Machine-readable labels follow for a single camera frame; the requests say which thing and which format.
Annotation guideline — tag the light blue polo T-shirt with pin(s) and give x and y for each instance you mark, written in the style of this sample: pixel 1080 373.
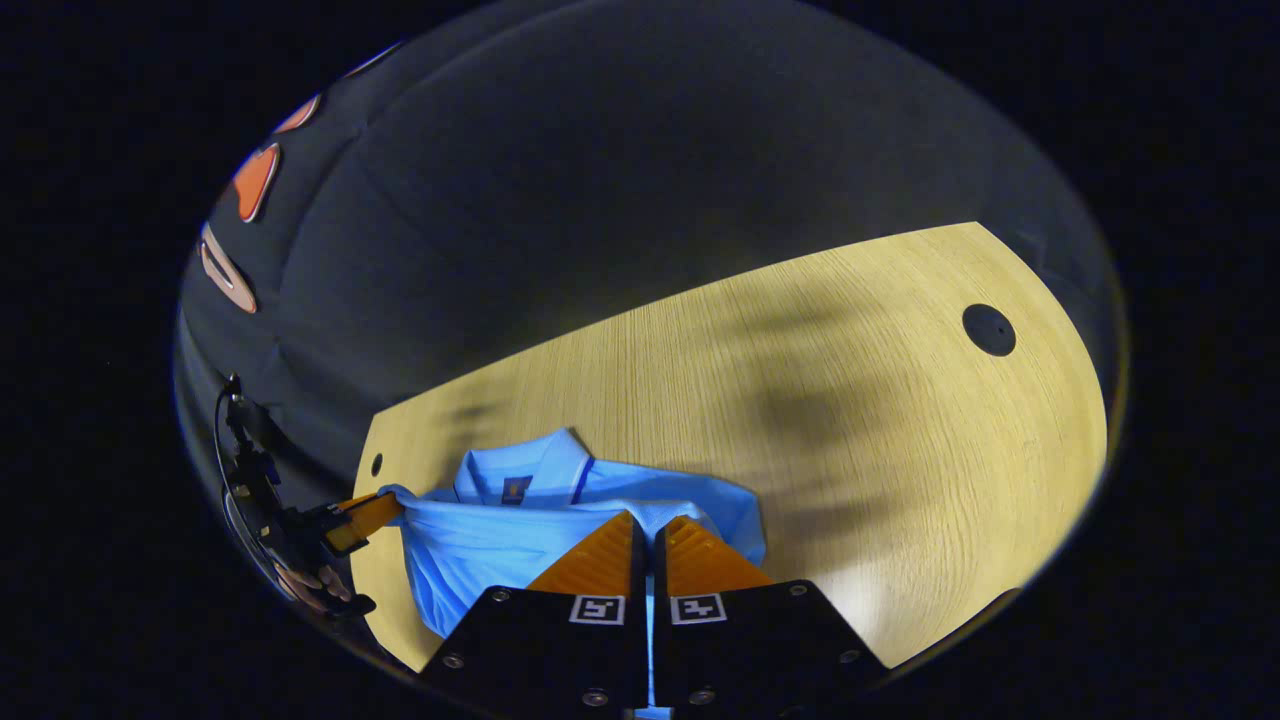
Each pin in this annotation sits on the light blue polo T-shirt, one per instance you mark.
pixel 500 550

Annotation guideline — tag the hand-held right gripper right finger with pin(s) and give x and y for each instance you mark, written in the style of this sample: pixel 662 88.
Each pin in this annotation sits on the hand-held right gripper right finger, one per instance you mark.
pixel 760 640

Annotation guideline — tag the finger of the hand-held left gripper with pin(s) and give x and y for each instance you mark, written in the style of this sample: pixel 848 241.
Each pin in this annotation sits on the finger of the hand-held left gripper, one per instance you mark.
pixel 365 515

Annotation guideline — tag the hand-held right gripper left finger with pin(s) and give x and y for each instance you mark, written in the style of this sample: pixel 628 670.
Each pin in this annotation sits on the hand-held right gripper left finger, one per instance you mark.
pixel 540 650

